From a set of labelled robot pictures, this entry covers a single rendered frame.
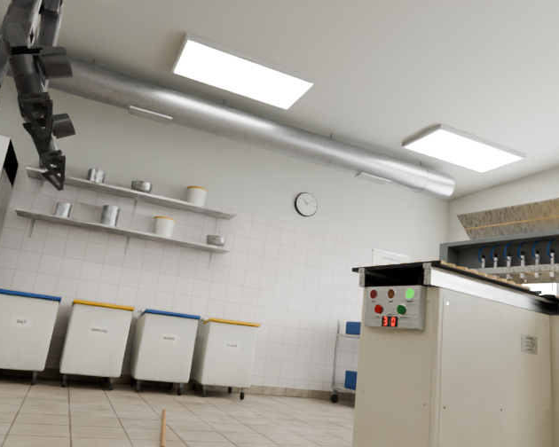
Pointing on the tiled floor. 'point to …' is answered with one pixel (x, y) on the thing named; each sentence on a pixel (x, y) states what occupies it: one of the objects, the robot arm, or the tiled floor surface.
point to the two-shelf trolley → (335, 365)
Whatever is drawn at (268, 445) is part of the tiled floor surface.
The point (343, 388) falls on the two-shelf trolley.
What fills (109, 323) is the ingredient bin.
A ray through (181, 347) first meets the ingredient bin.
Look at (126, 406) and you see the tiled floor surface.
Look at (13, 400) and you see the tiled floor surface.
